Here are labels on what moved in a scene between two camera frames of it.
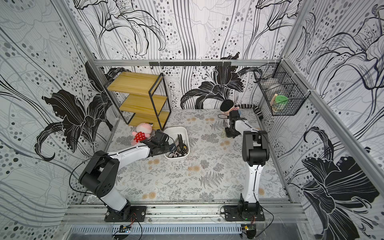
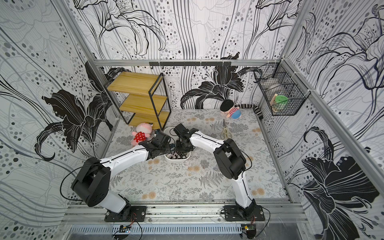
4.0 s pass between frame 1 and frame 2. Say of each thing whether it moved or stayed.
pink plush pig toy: stayed
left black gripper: stayed
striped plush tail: stayed
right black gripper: moved
